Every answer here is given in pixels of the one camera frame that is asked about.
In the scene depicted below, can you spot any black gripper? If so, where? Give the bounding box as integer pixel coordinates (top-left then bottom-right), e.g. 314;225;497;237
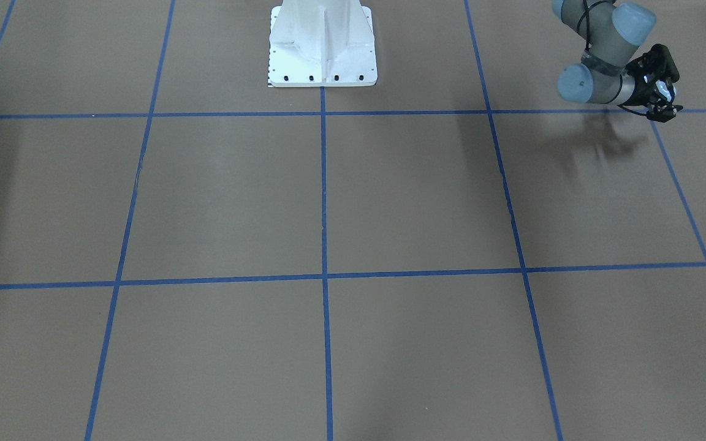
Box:
621;44;683;123

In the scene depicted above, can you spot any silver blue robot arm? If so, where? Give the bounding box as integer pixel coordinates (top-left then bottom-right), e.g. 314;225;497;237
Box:
552;1;683;123

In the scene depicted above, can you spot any white pedestal column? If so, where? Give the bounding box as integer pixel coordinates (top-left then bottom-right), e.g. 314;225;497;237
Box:
267;1;378;88

